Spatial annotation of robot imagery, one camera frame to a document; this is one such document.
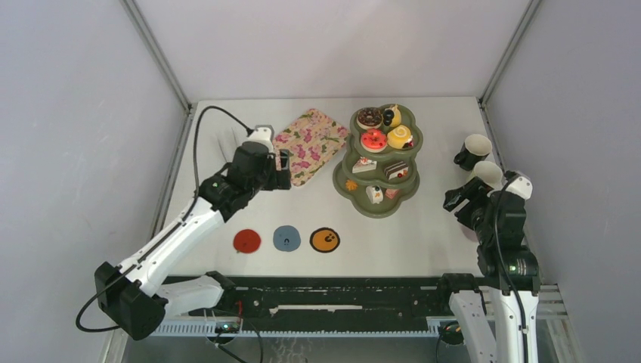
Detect chocolate donut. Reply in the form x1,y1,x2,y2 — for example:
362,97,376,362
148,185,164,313
356,107,382,130

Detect blue-grey round coaster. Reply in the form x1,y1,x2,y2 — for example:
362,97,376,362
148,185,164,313
273,225,301,252

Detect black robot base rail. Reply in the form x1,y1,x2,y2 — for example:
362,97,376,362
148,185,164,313
187,271,494,334

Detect yellow pudding cake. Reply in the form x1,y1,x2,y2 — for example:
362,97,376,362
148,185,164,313
387,125,413,150

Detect chocolate striped cake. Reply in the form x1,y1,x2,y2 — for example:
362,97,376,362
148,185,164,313
383,160,410,180

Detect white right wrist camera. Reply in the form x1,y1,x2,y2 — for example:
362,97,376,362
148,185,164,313
503,170,533,200

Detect green three-tier dessert stand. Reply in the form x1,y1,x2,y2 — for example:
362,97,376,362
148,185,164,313
332,103,425,219

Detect silver serving tongs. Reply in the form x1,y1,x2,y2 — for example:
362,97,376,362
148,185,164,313
215,126,240,162

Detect orange smiley coaster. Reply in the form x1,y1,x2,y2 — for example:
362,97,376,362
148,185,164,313
309,227,341,253

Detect red donut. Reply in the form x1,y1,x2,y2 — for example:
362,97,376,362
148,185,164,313
360,129,387,154

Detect small orange cookie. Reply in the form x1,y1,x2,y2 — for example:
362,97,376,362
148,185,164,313
345,179,358,192

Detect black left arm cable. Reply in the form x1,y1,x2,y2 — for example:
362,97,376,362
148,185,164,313
75,105,256,334

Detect black mug purple interior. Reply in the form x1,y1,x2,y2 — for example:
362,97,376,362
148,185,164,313
460,225,478,244

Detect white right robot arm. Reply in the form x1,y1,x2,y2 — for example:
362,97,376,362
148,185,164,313
436,171,541,362

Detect yellow fruit cake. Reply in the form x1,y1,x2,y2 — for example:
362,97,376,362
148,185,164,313
382,104,402,128

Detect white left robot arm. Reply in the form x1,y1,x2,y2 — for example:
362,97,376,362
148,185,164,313
94,141,291,340

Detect red round coaster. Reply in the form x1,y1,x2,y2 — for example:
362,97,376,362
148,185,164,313
233,229,262,254

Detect light green mug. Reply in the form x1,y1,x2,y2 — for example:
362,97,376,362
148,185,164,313
467,160,503,189

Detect red layered cake slice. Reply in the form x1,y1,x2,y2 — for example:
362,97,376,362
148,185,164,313
385,188,400,199

